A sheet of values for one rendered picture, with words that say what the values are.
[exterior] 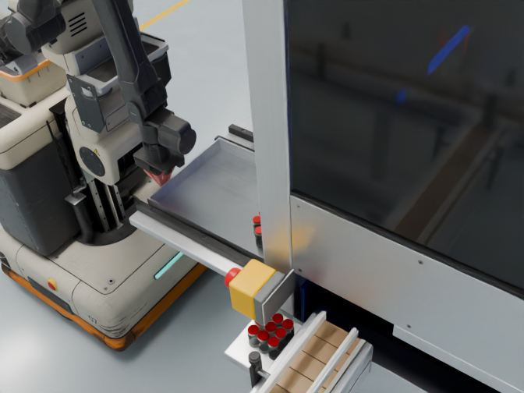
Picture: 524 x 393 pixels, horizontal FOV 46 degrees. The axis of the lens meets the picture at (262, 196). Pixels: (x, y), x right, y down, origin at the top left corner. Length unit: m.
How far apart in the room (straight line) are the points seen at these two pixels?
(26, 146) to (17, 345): 0.80
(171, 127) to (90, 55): 0.44
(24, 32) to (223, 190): 0.54
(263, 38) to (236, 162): 0.74
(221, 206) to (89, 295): 0.82
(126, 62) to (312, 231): 0.50
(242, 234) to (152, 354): 1.00
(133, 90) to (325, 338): 0.60
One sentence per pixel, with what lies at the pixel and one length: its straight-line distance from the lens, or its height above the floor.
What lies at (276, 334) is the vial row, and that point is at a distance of 1.12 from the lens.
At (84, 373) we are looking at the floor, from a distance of 2.28.
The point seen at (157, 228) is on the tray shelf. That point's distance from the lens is 1.39.
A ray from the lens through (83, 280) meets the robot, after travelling 2.15.
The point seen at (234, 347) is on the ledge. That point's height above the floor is 0.88.
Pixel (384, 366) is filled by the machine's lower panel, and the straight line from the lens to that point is 1.15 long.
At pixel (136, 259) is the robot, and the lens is 2.16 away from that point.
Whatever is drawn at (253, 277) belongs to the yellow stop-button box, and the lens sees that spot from 1.06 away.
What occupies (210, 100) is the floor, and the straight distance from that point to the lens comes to 3.30.
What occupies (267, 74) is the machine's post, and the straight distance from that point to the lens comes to 0.84.
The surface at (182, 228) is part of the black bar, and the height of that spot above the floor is 0.90.
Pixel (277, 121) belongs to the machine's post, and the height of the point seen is 1.34.
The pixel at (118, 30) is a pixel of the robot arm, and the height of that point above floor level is 1.32.
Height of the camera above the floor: 1.86
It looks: 44 degrees down
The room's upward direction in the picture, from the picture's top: 5 degrees counter-clockwise
